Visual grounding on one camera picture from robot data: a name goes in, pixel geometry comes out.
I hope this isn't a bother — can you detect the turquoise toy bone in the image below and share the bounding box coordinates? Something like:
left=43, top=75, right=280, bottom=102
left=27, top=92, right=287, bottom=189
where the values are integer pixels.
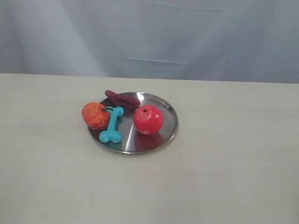
left=99, top=106, right=124, bottom=143

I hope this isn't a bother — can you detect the red plastic apple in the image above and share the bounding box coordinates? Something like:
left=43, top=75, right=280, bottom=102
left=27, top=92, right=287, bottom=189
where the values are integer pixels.
left=133, top=105, right=164, bottom=135

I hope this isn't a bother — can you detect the dark red toy sweet potato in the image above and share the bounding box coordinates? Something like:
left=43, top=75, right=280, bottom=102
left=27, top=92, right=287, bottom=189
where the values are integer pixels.
left=105, top=90, right=140, bottom=110

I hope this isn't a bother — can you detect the round steel plate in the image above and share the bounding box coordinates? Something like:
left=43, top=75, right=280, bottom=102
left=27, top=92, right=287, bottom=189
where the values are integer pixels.
left=88, top=92, right=178, bottom=154

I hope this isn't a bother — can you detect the orange toy pumpkin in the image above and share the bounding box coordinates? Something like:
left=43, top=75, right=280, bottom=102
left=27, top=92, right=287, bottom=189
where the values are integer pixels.
left=81, top=102, right=113, bottom=130

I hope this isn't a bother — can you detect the grey backdrop cloth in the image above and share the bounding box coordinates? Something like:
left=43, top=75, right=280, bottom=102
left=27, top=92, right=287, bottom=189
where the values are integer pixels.
left=0, top=0, right=299, bottom=83

